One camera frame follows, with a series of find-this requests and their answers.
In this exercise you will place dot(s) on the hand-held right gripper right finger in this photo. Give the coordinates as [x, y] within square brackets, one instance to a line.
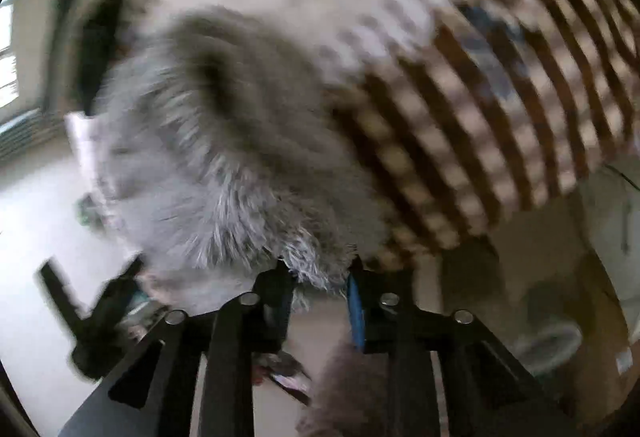
[356, 312]

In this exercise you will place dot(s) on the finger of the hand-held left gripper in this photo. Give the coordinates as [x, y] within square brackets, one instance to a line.
[122, 279]
[60, 289]

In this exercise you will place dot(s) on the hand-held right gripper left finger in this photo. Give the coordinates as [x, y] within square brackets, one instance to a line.
[272, 304]

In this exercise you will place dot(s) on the grey fluffy pants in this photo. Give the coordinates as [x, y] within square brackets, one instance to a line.
[225, 142]

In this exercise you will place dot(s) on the white standing fan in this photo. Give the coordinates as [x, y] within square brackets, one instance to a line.
[550, 347]

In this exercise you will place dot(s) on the large brown cardboard box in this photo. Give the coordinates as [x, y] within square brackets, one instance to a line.
[605, 332]

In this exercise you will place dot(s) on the window with white frame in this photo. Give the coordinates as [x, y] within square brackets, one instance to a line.
[9, 47]

